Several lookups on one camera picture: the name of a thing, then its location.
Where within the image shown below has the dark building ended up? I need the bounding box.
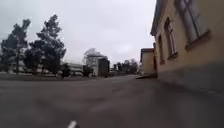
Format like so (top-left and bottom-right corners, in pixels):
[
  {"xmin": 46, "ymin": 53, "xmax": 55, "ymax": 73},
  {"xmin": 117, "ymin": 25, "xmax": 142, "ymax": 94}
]
[{"xmin": 97, "ymin": 57, "xmax": 111, "ymax": 78}]

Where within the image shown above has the distant row of trees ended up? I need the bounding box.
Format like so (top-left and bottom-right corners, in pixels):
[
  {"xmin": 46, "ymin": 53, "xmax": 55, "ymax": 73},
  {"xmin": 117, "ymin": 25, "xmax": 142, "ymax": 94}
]
[{"xmin": 111, "ymin": 58, "xmax": 140, "ymax": 76}]

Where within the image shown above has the small yellow building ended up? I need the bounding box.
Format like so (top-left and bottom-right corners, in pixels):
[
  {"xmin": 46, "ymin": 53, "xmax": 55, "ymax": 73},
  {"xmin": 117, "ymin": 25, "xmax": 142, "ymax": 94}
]
[{"xmin": 139, "ymin": 47, "xmax": 158, "ymax": 78}]

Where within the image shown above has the grey asphalt road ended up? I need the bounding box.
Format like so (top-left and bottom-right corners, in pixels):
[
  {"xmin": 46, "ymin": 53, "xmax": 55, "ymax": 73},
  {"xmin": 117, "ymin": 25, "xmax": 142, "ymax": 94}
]
[{"xmin": 0, "ymin": 74, "xmax": 224, "ymax": 128}]

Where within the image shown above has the low white building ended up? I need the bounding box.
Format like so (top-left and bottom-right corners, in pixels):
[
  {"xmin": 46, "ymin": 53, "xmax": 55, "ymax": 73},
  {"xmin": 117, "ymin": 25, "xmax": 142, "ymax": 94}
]
[{"xmin": 0, "ymin": 59, "xmax": 86, "ymax": 77}]

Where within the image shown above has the dark bush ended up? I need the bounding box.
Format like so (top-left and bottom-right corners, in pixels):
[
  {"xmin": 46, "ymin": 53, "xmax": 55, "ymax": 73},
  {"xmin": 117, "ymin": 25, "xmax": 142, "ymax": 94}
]
[{"xmin": 60, "ymin": 63, "xmax": 72, "ymax": 80}]

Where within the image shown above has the pine tree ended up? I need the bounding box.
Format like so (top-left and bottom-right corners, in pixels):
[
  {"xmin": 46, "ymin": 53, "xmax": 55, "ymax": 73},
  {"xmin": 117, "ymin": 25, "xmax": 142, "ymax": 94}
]
[
  {"xmin": 0, "ymin": 18, "xmax": 32, "ymax": 75},
  {"xmin": 23, "ymin": 13, "xmax": 68, "ymax": 77}
]

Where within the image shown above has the robot's own part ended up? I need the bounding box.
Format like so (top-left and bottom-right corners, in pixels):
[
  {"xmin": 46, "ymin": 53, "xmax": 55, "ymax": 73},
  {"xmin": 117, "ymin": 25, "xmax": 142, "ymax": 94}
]
[{"xmin": 67, "ymin": 120, "xmax": 79, "ymax": 128}]

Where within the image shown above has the dark grass strip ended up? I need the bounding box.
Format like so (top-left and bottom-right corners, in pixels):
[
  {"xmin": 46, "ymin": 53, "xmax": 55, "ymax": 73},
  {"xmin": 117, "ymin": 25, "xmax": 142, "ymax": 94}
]
[{"xmin": 0, "ymin": 73, "xmax": 84, "ymax": 82}]

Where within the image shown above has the large yellow building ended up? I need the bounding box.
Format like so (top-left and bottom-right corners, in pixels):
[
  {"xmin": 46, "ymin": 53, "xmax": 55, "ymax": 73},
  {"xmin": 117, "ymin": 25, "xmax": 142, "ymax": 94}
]
[{"xmin": 149, "ymin": 0, "xmax": 224, "ymax": 96}]

